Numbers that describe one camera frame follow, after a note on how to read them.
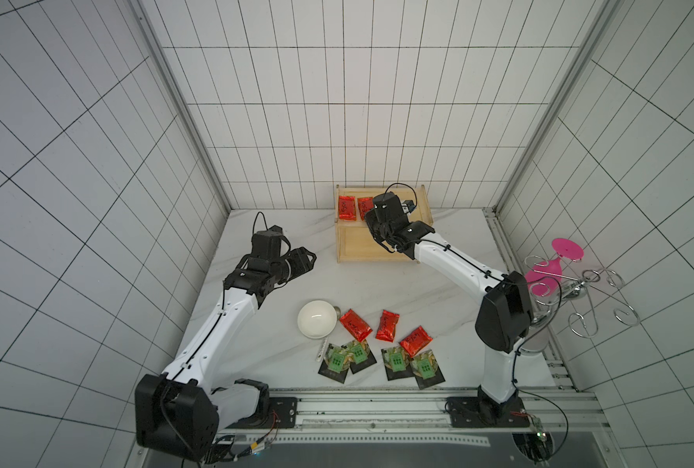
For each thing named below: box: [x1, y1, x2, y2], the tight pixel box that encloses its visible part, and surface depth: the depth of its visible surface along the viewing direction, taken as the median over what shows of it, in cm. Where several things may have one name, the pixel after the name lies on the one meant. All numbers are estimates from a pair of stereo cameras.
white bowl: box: [297, 299, 338, 340], surface depth 88 cm
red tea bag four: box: [339, 308, 374, 343], surface depth 89 cm
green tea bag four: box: [409, 349, 446, 390], surface depth 81 cm
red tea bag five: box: [399, 325, 433, 358], surface depth 85 cm
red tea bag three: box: [376, 309, 401, 343], surface depth 87 cm
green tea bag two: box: [342, 339, 378, 375], surface depth 84 cm
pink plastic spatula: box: [525, 237, 585, 297], surface depth 74 cm
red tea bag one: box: [338, 195, 357, 221], surface depth 92 cm
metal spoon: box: [314, 306, 342, 362], surface depth 85 cm
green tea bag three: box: [381, 345, 416, 382], surface depth 83 cm
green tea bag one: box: [317, 343, 351, 385], surface depth 83 cm
